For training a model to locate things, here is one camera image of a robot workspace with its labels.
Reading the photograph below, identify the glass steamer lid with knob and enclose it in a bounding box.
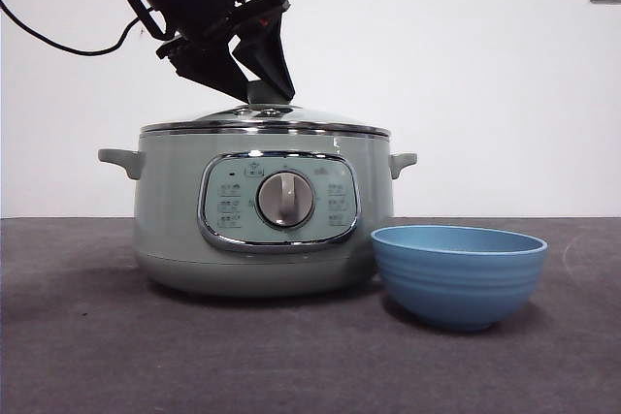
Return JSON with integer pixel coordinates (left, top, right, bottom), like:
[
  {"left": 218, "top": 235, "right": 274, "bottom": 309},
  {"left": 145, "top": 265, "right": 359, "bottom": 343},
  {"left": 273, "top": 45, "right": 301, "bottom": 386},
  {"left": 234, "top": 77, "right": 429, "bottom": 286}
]
[{"left": 139, "top": 81, "right": 391, "bottom": 137}]

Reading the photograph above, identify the black cable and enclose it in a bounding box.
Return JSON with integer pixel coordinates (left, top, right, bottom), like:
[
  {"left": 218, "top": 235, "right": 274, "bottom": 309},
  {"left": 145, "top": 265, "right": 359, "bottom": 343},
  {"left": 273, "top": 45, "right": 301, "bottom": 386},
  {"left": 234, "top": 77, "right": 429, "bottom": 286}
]
[{"left": 0, "top": 0, "right": 142, "bottom": 57}]

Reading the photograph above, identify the blue ribbed bowl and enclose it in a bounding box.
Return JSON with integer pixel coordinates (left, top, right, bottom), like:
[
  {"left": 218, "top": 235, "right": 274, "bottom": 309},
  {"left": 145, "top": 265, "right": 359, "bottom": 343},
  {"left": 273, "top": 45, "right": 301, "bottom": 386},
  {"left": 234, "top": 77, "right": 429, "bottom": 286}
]
[{"left": 370, "top": 224, "right": 550, "bottom": 333}]

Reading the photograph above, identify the pale green electric steamer pot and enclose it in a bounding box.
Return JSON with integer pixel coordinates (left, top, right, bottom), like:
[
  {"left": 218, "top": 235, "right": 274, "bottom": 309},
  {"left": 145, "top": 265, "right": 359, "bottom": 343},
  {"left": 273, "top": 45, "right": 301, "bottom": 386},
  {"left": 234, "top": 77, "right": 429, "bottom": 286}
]
[{"left": 96, "top": 129, "right": 418, "bottom": 300}]

